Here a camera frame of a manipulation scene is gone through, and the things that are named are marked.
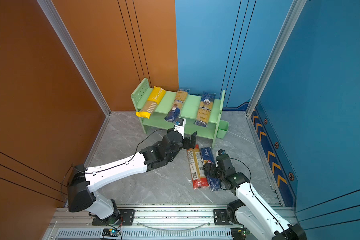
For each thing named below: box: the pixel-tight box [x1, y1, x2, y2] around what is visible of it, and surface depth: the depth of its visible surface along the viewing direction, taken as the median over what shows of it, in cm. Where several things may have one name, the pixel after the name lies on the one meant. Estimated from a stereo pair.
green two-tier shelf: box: [130, 78, 226, 148], surface depth 86 cm
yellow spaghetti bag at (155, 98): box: [135, 86, 167, 119], surface depth 85 cm
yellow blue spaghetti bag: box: [165, 88, 190, 123], surface depth 86 cm
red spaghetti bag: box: [187, 144, 209, 190], surface depth 88 cm
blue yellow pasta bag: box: [193, 91, 216, 128], surface depth 82 cm
